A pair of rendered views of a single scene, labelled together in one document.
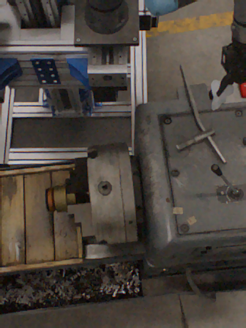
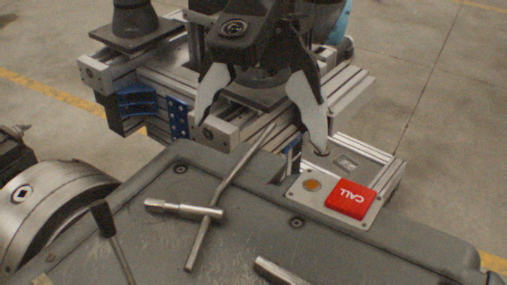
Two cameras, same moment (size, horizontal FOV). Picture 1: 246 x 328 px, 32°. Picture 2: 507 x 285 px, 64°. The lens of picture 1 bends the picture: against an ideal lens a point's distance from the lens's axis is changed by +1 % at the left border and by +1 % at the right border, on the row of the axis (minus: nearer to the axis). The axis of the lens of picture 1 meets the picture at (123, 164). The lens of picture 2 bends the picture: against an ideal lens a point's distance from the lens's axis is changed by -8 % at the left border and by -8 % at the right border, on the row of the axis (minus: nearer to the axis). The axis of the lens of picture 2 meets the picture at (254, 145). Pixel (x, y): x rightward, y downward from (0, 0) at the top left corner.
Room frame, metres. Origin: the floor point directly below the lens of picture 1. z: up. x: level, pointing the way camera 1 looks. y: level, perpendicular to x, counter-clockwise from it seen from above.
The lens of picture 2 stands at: (0.18, -0.53, 1.72)
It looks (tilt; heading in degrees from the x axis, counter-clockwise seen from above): 39 degrees down; 35
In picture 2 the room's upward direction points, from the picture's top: straight up
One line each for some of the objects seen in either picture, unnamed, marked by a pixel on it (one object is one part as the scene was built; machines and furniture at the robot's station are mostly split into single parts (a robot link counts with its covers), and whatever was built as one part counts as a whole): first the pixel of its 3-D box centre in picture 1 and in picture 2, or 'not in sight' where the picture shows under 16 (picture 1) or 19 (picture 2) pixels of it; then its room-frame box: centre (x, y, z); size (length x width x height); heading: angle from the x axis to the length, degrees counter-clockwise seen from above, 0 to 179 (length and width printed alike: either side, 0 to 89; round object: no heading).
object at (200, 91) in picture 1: (192, 98); (252, 169); (0.61, -0.22, 1.24); 0.09 x 0.08 x 0.03; 93
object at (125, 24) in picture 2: not in sight; (133, 13); (1.01, 0.52, 1.21); 0.15 x 0.15 x 0.10
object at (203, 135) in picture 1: (195, 139); (184, 210); (0.47, -0.21, 1.27); 0.12 x 0.02 x 0.02; 114
